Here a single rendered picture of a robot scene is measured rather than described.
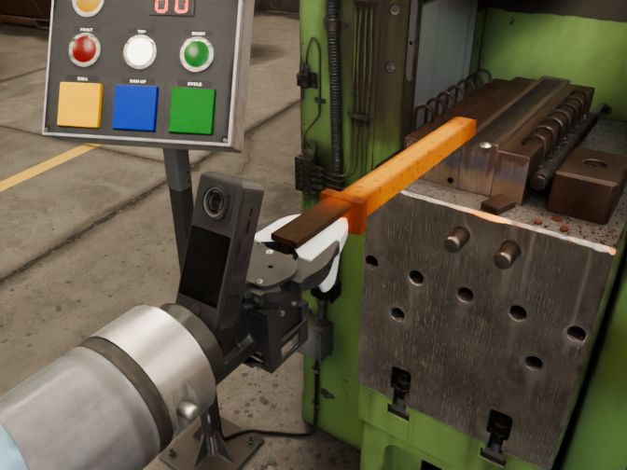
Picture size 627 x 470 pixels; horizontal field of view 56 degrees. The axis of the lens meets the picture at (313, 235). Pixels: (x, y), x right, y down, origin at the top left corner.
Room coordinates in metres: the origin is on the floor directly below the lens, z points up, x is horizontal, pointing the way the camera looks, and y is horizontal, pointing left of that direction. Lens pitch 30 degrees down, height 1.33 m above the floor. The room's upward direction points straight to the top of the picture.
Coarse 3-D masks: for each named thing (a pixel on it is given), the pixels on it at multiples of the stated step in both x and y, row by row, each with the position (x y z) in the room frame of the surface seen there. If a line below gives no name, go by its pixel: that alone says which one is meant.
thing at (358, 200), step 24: (456, 120) 0.76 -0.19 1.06; (432, 144) 0.67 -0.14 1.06; (456, 144) 0.71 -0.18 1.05; (384, 168) 0.59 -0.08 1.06; (408, 168) 0.59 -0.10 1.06; (336, 192) 0.52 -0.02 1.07; (360, 192) 0.53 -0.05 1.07; (384, 192) 0.55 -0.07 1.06; (312, 216) 0.47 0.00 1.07; (336, 216) 0.47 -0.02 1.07; (360, 216) 0.49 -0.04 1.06; (288, 240) 0.43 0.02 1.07
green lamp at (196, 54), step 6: (192, 42) 1.01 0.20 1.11; (198, 42) 1.01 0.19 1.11; (186, 48) 1.01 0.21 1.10; (192, 48) 1.00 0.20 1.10; (198, 48) 1.00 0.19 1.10; (204, 48) 1.00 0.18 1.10; (186, 54) 1.00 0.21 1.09; (192, 54) 1.00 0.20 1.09; (198, 54) 1.00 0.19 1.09; (204, 54) 1.00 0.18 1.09; (186, 60) 1.00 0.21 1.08; (192, 60) 1.00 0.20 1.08; (198, 60) 0.99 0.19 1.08; (204, 60) 0.99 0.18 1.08; (192, 66) 0.99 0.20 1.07; (198, 66) 0.99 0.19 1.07
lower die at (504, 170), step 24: (480, 96) 1.12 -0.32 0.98; (504, 96) 1.09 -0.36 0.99; (552, 96) 1.07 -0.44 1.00; (480, 120) 0.96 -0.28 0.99; (528, 120) 0.95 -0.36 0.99; (408, 144) 0.90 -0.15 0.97; (504, 144) 0.85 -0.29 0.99; (528, 144) 0.85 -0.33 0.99; (432, 168) 0.88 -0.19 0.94; (456, 168) 0.86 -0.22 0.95; (480, 168) 0.84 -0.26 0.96; (504, 168) 0.82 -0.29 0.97; (528, 168) 0.80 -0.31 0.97; (480, 192) 0.83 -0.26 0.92; (504, 192) 0.81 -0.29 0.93; (528, 192) 0.82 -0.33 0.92
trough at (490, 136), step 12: (540, 84) 1.15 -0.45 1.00; (552, 84) 1.17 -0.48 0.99; (528, 96) 1.09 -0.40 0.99; (540, 96) 1.11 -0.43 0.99; (516, 108) 1.03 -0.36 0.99; (528, 108) 1.03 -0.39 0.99; (504, 120) 0.97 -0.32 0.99; (516, 120) 0.97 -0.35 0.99; (480, 132) 0.88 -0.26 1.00; (492, 132) 0.91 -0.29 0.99; (504, 132) 0.91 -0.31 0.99
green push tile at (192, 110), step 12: (180, 96) 0.96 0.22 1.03; (192, 96) 0.96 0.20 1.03; (204, 96) 0.96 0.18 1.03; (180, 108) 0.95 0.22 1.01; (192, 108) 0.95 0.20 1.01; (204, 108) 0.95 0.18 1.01; (180, 120) 0.94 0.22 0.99; (192, 120) 0.94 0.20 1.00; (204, 120) 0.94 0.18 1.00; (180, 132) 0.94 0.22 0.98; (192, 132) 0.93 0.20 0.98; (204, 132) 0.93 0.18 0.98
